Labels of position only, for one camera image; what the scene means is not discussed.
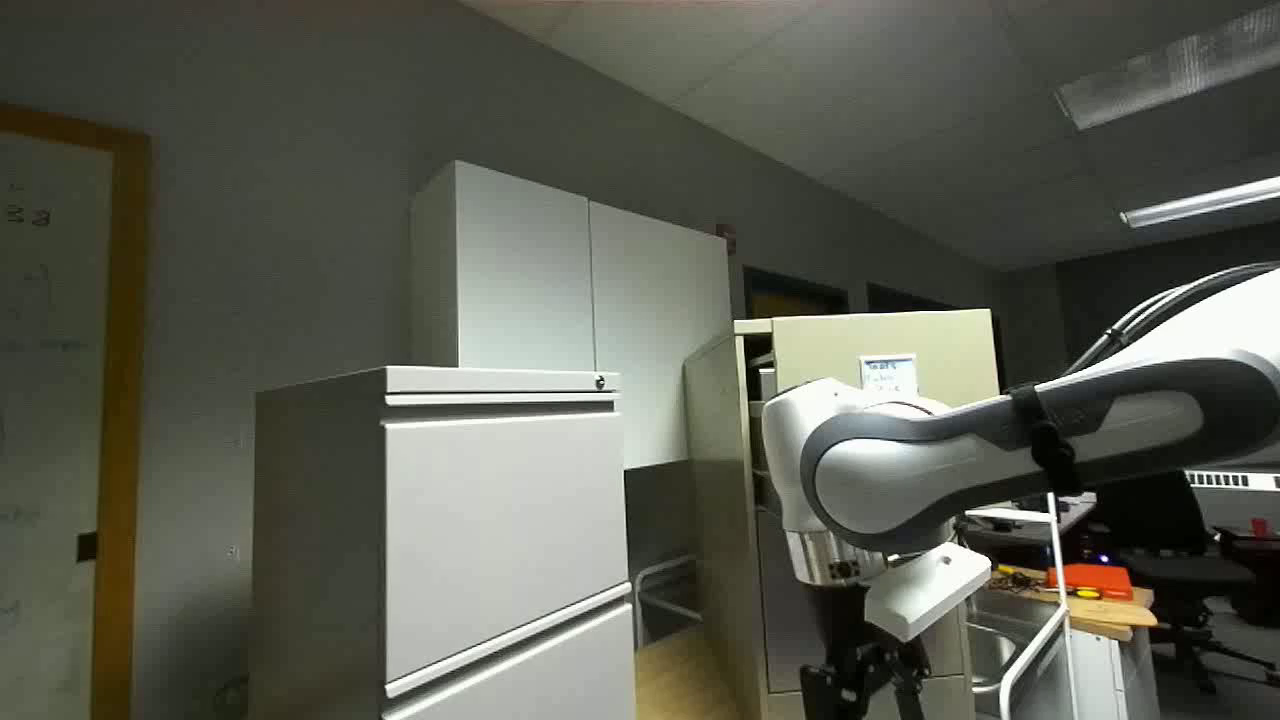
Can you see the beige file cabinet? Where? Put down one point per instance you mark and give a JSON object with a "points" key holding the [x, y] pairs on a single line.
{"points": [[761, 623]]}

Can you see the orange tool on desk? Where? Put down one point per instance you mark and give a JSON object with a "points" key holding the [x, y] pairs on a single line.
{"points": [[1109, 581]]}

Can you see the wood framed whiteboard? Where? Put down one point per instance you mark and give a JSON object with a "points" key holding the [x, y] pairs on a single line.
{"points": [[74, 275]]}

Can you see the grey lateral file cabinet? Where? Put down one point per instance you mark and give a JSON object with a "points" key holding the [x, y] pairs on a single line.
{"points": [[440, 547]]}

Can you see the white label on drawer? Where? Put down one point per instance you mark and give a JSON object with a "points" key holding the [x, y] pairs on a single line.
{"points": [[889, 374]]}

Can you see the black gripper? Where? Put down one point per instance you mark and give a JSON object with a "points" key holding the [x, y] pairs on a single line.
{"points": [[855, 671]]}

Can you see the ceiling air vent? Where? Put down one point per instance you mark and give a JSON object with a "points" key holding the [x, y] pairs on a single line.
{"points": [[1175, 68]]}

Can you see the beige top cabinet drawer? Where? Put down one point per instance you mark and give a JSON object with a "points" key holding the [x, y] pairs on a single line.
{"points": [[955, 351]]}

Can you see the black office chair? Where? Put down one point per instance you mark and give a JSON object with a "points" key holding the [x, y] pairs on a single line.
{"points": [[1157, 535]]}

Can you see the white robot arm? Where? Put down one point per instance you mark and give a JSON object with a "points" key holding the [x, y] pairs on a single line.
{"points": [[871, 480]]}

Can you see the white tall wall cabinet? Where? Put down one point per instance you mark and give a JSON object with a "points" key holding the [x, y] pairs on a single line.
{"points": [[512, 275]]}

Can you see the ceiling light fixture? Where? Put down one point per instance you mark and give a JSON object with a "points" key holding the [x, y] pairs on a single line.
{"points": [[1203, 203]]}

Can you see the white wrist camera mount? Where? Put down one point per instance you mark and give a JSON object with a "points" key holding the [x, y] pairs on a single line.
{"points": [[910, 599]]}

